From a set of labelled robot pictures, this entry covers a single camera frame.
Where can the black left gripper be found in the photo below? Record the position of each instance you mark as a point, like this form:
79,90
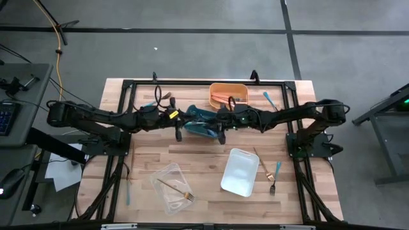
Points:
179,123

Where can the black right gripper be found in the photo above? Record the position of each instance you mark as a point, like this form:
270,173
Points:
231,119

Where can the light teal utensil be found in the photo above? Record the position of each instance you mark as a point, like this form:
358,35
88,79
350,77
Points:
198,123

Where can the teal plastic bin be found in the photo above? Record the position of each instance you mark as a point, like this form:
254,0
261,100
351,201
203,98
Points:
193,110

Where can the clear plastic bin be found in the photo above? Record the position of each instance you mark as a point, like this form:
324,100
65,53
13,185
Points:
169,204

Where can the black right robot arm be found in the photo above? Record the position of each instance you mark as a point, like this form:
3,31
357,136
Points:
287,115

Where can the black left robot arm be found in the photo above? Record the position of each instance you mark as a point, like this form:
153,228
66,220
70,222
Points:
96,116

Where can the yellow sticker label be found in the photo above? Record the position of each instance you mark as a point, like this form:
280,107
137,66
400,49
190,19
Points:
173,114

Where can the orange plastic bin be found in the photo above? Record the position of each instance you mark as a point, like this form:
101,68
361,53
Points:
228,87

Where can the white plastic bin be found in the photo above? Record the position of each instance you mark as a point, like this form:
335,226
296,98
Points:
239,172

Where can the white paper sheet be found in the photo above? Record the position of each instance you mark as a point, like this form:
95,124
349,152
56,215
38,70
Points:
64,174

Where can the black flat bar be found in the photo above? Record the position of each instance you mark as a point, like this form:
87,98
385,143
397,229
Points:
54,145

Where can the black tripod stand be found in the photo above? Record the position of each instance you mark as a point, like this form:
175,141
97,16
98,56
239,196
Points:
59,25

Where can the grey desk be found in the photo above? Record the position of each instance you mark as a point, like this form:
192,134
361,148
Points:
28,96

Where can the grey metal cart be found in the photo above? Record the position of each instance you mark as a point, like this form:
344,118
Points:
388,140

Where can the black round knob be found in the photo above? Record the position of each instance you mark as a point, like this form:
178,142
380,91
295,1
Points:
35,209

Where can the black clamp device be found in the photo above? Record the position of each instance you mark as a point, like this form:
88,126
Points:
12,86

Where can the grey desk extension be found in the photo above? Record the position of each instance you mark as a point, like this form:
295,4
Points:
12,156

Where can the black keyboard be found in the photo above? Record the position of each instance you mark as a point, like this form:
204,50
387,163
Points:
8,118

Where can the black computer mouse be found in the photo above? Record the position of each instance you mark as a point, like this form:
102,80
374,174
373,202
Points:
12,182

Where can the black device with green light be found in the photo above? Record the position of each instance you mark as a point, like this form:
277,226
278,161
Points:
403,107

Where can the black aluminium table frame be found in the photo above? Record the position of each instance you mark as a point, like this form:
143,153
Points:
207,82

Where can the black frame bracket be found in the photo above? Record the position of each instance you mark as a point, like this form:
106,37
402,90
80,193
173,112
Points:
155,76
254,76

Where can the silver metal bracket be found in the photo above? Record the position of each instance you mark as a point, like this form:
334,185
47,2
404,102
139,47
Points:
297,227
118,226

